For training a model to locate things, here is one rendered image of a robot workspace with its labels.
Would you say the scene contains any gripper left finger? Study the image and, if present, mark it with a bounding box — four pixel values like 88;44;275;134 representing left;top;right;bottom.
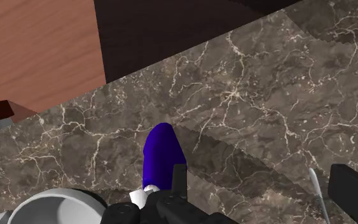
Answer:
100;164;239;224

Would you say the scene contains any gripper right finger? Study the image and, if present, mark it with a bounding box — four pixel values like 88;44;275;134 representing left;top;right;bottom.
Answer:
327;163;358;224

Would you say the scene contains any grey metal utensil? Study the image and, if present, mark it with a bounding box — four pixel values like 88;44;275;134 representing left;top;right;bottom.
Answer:
308;167;332;224

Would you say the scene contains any blue bottle with white cap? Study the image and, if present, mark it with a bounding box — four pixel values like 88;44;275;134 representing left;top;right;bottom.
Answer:
128;122;188;209

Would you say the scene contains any grey bowl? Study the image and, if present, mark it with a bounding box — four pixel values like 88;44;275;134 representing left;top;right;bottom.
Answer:
7;187;108;224

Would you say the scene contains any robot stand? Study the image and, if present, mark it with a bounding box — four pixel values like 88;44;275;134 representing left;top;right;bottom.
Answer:
93;0;304;85

